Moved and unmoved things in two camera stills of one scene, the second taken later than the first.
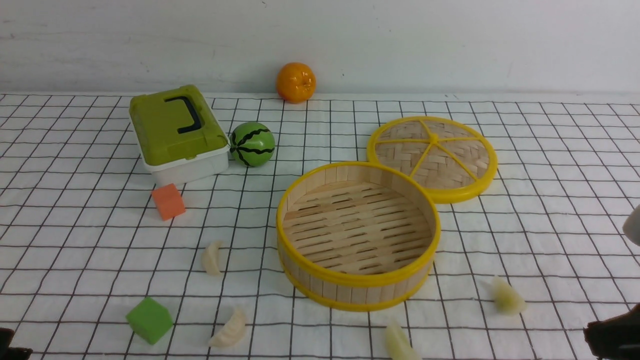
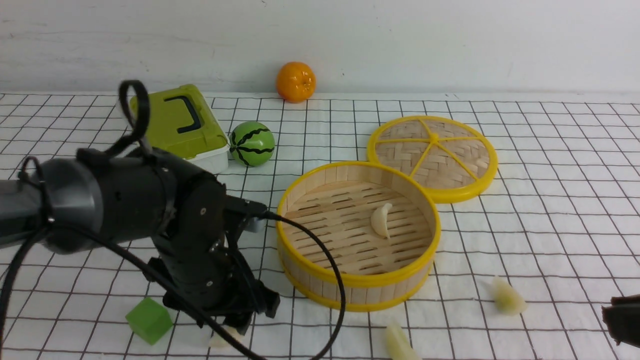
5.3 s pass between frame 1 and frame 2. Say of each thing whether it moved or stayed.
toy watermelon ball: stayed
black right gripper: moved
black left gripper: moved
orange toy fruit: stayed
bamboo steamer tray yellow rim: stayed
